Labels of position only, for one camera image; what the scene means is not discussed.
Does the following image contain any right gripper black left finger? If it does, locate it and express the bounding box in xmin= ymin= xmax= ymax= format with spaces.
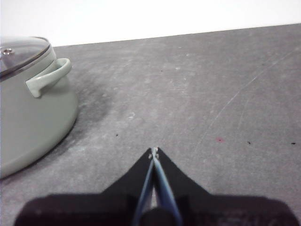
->
xmin=14 ymin=147 xmax=155 ymax=226

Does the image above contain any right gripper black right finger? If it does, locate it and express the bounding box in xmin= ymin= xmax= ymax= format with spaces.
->
xmin=154 ymin=147 xmax=298 ymax=226

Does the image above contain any glass lid with green knob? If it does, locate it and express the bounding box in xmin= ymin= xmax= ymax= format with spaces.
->
xmin=0 ymin=36 xmax=52 ymax=80

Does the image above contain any sage green electric cooking pot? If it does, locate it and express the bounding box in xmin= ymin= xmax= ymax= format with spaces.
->
xmin=0 ymin=42 xmax=79 ymax=179

